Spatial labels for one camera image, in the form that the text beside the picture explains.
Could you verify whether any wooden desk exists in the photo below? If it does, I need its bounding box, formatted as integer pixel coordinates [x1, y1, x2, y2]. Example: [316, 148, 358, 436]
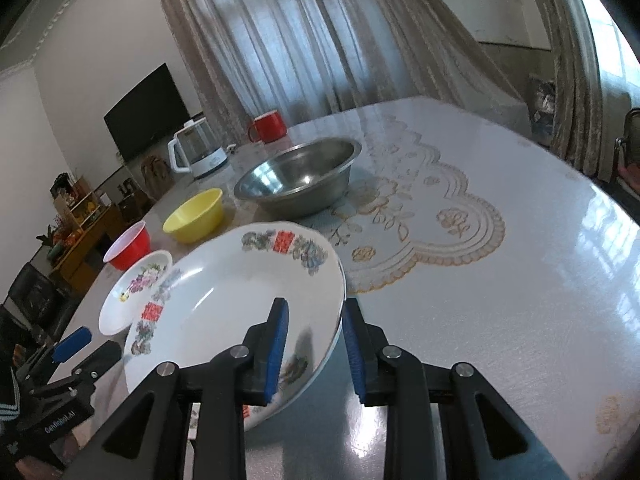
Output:
[47, 205, 126, 296]

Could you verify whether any narrow beige curtain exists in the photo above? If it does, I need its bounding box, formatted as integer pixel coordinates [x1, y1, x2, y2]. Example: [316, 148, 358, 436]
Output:
[520, 0, 608, 181]

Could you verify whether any black leather sofa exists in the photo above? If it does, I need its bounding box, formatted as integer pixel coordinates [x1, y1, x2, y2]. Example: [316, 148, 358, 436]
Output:
[7, 264, 76, 341]

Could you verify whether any person's left forearm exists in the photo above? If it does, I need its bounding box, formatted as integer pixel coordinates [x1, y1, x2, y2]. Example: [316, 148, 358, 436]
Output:
[0, 360, 26, 431]

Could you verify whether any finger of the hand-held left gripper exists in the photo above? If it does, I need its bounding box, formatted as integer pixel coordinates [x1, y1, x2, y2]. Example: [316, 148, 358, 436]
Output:
[15, 326, 93, 386]
[70, 340, 123, 383]

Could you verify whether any stainless steel basin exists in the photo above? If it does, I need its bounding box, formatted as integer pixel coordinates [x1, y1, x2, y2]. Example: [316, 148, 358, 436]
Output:
[233, 137, 363, 219]

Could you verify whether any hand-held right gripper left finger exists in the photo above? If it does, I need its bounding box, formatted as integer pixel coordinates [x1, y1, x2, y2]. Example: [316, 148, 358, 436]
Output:
[75, 298, 290, 480]

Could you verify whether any dark bag bundle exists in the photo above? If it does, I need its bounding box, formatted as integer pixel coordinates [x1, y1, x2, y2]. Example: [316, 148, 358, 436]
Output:
[529, 74, 559, 147]

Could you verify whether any red enamel mug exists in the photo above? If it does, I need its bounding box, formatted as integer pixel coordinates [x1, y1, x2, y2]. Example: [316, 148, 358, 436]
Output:
[248, 110, 289, 145]

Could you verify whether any red plastic bowl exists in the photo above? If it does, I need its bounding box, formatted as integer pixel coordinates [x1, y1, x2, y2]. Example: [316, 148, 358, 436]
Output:
[103, 224, 152, 271]

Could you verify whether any wooden chair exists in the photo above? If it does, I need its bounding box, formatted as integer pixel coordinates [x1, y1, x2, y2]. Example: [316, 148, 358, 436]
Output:
[141, 155, 172, 192]

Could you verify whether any yellow plastic bowl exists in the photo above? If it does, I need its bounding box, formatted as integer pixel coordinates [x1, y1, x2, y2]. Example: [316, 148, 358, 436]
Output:
[163, 188, 224, 244]

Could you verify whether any floral patterned tablecloth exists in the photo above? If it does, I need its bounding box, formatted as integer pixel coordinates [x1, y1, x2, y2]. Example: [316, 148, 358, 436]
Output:
[50, 95, 640, 480]

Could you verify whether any white glass electric kettle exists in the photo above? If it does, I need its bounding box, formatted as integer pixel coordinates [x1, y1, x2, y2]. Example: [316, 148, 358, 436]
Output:
[167, 115, 231, 180]

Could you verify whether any small floral white plate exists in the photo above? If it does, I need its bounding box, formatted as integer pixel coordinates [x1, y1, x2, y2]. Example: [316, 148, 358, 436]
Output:
[98, 250, 174, 336]

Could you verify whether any black flat television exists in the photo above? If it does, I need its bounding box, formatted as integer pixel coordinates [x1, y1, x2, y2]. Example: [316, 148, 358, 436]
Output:
[103, 63, 190, 163]

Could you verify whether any small wooden shelf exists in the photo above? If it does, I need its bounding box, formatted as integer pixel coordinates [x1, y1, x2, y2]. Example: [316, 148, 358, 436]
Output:
[50, 172, 110, 228]

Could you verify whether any wide beige sheer curtain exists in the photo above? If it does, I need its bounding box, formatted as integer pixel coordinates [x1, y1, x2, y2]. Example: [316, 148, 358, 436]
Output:
[150, 0, 526, 126]

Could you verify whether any large floral white plate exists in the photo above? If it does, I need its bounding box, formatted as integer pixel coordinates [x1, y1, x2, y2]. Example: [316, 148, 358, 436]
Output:
[123, 221, 347, 431]

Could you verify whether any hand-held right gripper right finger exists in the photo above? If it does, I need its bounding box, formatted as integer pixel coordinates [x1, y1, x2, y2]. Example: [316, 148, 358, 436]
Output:
[342, 298, 568, 480]

